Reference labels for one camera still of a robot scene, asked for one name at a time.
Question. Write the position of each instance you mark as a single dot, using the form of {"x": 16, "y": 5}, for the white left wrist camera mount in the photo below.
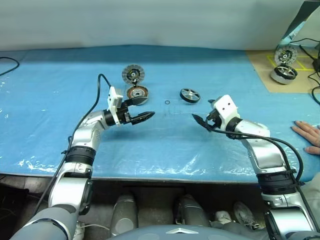
{"x": 115, "y": 98}

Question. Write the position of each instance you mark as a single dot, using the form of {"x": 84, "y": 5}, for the person's bare hand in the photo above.
{"x": 310, "y": 135}

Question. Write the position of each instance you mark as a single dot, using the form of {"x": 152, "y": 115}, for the black power adapter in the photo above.
{"x": 317, "y": 64}

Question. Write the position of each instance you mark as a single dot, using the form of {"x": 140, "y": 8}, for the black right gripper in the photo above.
{"x": 215, "y": 120}

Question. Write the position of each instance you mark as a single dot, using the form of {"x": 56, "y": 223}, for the copper wound motor stator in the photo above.
{"x": 137, "y": 92}

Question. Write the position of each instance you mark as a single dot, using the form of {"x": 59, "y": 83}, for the blue plastic table mat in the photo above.
{"x": 160, "y": 140}

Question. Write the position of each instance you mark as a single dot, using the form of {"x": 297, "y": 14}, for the dark rounded robot foot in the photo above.
{"x": 124, "y": 215}
{"x": 191, "y": 210}

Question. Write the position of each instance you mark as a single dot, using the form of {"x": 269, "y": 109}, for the grey slanted stand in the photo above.
{"x": 295, "y": 21}

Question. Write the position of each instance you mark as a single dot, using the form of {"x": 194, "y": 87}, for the silver spoked motor rotor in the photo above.
{"x": 283, "y": 73}

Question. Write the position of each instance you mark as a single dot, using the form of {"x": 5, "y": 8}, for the grey robot torso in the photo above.
{"x": 180, "y": 232}

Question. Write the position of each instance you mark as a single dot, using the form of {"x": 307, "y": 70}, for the finned silver motor end cover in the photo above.
{"x": 285, "y": 55}
{"x": 133, "y": 74}

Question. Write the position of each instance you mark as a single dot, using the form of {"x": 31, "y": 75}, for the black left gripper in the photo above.
{"x": 124, "y": 115}

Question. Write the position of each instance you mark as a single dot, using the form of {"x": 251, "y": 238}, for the black spoked motor rotor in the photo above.
{"x": 190, "y": 95}

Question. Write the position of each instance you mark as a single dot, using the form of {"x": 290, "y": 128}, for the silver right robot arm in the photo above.
{"x": 265, "y": 155}

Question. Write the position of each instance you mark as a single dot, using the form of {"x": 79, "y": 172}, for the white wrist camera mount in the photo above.
{"x": 115, "y": 98}
{"x": 225, "y": 105}

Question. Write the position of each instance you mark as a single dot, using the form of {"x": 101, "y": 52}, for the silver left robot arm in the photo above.
{"x": 82, "y": 130}

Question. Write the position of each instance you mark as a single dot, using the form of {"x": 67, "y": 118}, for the brown cardboard sheet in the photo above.
{"x": 260, "y": 63}

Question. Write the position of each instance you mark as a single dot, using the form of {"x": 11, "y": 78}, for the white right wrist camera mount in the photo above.
{"x": 225, "y": 105}

